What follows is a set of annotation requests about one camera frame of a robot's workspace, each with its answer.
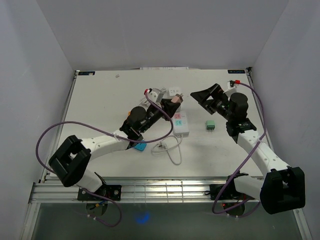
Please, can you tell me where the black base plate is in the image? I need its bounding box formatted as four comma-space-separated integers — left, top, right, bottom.
77, 184, 122, 201
204, 184, 254, 201

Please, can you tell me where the blue plug adapter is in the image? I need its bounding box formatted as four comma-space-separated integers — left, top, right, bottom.
133, 142, 147, 152

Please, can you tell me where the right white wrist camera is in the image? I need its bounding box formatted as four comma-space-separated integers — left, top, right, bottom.
224, 80, 241, 98

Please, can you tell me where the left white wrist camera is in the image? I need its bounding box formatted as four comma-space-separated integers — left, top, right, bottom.
144, 88, 167, 104

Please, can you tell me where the aluminium front rail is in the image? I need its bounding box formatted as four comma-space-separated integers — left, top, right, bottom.
27, 176, 301, 205

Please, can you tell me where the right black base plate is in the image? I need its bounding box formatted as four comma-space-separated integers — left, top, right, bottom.
204, 184, 254, 201

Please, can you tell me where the white pastel power strip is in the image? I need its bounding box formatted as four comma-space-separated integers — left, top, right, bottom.
172, 110, 190, 138

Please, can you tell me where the left blue corner label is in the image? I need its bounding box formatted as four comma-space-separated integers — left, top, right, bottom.
77, 71, 96, 76

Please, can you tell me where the blue corner label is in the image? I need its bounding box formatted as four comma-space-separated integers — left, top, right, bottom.
77, 71, 96, 76
227, 69, 246, 74

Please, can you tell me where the pink plug adapter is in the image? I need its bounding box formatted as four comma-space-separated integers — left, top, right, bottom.
171, 94, 183, 104

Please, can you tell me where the white cube socket adapter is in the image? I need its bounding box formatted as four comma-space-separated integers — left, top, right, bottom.
168, 86, 182, 97

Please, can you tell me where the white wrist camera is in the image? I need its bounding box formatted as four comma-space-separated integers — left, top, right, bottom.
224, 80, 241, 98
144, 88, 167, 104

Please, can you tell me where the green plug adapter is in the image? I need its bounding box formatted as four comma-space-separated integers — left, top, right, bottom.
205, 120, 216, 131

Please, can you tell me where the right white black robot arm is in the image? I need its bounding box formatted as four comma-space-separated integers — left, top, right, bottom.
190, 80, 306, 215

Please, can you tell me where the power strip white cord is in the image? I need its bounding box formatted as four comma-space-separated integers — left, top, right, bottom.
151, 134, 184, 166

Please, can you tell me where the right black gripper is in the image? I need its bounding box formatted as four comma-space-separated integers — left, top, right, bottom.
190, 83, 233, 122

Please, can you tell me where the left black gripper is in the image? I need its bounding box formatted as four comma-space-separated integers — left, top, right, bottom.
139, 98, 180, 133

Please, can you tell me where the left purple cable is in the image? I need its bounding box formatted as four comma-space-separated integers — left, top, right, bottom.
35, 94, 175, 228

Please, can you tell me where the right blue corner label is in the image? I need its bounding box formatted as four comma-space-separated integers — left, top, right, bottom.
227, 69, 246, 74

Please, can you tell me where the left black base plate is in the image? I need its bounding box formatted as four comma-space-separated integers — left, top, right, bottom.
77, 184, 122, 201

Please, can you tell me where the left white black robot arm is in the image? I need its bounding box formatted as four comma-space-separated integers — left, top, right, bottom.
48, 96, 183, 200

